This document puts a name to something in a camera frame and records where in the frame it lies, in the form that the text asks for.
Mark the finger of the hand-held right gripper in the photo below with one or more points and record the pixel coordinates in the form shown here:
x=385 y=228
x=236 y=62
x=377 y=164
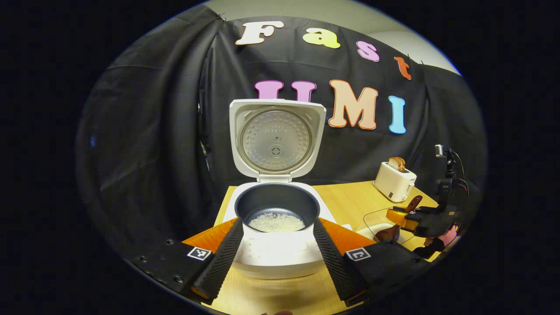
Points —
x=402 y=218

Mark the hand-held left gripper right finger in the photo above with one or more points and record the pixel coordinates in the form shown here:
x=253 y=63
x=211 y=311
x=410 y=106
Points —
x=334 y=262

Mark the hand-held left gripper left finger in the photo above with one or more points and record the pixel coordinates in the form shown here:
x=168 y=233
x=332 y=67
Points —
x=225 y=258

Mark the brown wooden spoon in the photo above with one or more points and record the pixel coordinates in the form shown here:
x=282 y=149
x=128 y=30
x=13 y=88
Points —
x=413 y=203

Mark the clear-lidded rice box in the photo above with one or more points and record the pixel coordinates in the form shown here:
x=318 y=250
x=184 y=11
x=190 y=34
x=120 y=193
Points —
x=376 y=216

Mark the heap of white rice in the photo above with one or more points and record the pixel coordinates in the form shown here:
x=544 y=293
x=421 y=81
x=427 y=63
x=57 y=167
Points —
x=275 y=223

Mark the white rice cooker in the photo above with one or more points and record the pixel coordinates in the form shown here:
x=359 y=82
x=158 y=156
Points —
x=275 y=144

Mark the white toaster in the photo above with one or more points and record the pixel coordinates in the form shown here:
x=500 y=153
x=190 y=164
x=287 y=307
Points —
x=393 y=186

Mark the toasted bread slice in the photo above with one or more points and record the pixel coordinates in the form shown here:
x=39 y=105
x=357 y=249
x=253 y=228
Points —
x=401 y=163
x=392 y=165

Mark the black backdrop cloth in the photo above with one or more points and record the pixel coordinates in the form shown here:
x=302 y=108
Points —
x=153 y=153

